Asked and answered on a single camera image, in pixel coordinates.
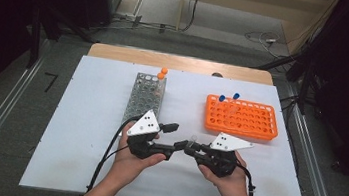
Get right hand-held gripper black cable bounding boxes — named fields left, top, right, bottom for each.
left=232, top=160, right=260, bottom=196

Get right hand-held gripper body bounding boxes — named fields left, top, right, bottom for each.
left=194, top=129, right=256, bottom=182

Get black metal stand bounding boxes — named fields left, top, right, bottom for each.
left=24, top=3, right=100, bottom=77
left=251, top=47, right=323, bottom=116

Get grey floor cables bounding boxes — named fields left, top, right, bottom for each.
left=89, top=8, right=180, bottom=41

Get hand-held gripper black cable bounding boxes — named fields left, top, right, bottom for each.
left=232, top=160, right=260, bottom=196
left=84, top=109, right=143, bottom=196

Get black floor cables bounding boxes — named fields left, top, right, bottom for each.
left=275, top=94, right=302, bottom=134

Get white board sheet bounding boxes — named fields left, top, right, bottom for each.
left=19, top=49, right=323, bottom=196

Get blue-capped test tube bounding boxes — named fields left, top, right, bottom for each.
left=227, top=91, right=242, bottom=117
left=212, top=93, right=227, bottom=113

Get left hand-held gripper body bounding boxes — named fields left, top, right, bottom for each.
left=123, top=106, right=164, bottom=162

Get black hanging cable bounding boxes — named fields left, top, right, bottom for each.
left=179, top=0, right=203, bottom=34

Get white cable with plug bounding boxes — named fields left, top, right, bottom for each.
left=241, top=28, right=292, bottom=61

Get clear plastic test tube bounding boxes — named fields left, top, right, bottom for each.
left=189, top=133, right=200, bottom=146

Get person's right hand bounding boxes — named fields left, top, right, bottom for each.
left=194, top=147, right=255, bottom=196

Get silver metal tube rack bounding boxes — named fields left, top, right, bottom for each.
left=119, top=70, right=168, bottom=141

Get orange plastic tube rack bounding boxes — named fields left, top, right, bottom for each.
left=201, top=93, right=283, bottom=144

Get left hand-held gripper black cable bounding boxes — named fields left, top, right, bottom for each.
left=84, top=109, right=143, bottom=196

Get person's left hand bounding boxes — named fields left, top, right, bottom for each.
left=108, top=119, right=171, bottom=191

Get light wooden platform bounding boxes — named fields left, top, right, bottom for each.
left=174, top=0, right=340, bottom=60

